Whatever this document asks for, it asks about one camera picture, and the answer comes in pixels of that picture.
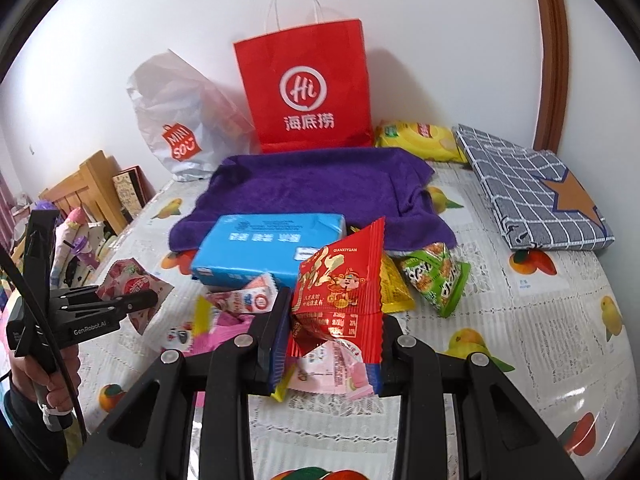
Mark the brown wooden door frame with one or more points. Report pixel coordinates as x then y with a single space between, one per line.
550 50

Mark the person's left hand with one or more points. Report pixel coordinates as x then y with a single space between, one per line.
67 375

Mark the pile of plush toys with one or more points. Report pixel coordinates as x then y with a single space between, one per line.
82 245

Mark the yellow chips bag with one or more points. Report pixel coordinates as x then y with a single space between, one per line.
420 140

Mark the purple towel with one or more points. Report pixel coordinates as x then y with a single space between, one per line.
320 180

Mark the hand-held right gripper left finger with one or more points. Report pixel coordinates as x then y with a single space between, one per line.
278 355

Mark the yellow snack packet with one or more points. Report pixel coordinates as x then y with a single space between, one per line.
395 290

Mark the grey checked cloth with star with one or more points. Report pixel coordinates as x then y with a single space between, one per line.
530 190

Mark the white plastic bag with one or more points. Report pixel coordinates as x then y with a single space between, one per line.
175 115

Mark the red snack packet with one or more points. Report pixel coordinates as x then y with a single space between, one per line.
345 280

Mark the green snack packet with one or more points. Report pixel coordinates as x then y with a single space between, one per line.
435 275

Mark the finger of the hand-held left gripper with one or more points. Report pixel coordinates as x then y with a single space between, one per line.
130 302
75 292

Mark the white pink candy packet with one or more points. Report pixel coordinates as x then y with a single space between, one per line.
245 297

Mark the magenta snack packet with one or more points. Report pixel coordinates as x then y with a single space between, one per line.
235 320

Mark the light pink snack packet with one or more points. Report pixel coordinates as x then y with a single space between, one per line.
330 367

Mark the person's left forearm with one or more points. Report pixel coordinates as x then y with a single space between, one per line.
25 425

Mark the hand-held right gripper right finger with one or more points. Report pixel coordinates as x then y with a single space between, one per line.
381 365

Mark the red paper bag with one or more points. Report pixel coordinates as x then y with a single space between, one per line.
305 90

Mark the brown patterned box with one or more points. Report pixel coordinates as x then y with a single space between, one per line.
129 192

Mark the blue tissue pack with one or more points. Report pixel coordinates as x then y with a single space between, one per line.
270 245

